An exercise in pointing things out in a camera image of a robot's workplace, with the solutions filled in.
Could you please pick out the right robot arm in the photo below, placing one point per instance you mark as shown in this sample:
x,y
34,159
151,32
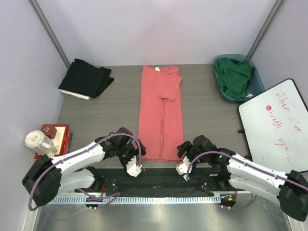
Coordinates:
x,y
233,172

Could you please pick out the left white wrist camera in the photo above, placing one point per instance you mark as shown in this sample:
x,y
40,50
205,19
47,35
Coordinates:
x,y
133,167

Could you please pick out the red t shirt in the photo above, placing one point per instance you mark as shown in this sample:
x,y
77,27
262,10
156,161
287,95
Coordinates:
x,y
160,127

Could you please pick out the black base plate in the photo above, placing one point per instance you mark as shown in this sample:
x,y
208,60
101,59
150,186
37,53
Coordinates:
x,y
158,180

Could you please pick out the white whiteboard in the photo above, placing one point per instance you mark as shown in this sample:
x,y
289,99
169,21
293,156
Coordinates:
x,y
275,125

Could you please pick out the white folded t shirt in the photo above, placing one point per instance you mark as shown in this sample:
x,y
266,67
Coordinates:
x,y
75,94

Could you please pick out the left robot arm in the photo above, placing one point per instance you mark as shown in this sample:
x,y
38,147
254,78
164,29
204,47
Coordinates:
x,y
49,177

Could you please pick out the blue plastic bin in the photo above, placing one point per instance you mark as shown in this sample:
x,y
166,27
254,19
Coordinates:
x,y
255,86

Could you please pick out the left aluminium corner post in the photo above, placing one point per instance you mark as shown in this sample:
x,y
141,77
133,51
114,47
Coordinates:
x,y
49,31

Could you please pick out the green t shirt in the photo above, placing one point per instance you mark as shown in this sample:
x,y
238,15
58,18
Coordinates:
x,y
233,77

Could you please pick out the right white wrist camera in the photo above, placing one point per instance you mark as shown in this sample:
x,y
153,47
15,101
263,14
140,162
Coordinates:
x,y
183,168

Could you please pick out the small red box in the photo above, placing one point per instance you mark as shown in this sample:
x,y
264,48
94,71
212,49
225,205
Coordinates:
x,y
49,130

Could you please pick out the clear plastic jar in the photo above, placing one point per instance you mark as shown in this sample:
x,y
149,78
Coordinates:
x,y
40,143

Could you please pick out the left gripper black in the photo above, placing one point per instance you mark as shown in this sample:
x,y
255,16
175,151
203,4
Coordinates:
x,y
134,152

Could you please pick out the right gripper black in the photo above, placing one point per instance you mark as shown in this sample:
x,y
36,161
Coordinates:
x,y
186,146

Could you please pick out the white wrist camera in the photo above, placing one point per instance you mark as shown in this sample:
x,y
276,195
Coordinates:
x,y
133,167
183,168

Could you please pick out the right aluminium corner post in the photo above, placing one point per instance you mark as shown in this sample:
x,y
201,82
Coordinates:
x,y
266,26

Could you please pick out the stack of books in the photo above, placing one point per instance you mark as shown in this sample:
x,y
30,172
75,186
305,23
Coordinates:
x,y
62,139

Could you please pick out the aluminium corner post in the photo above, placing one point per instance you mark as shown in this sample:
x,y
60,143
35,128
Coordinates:
x,y
266,26
49,31

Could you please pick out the black folded t shirt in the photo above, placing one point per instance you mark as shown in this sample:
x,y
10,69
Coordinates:
x,y
86,79

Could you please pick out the aluminium rail frame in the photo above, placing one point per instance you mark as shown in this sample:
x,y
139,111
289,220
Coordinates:
x,y
161,210

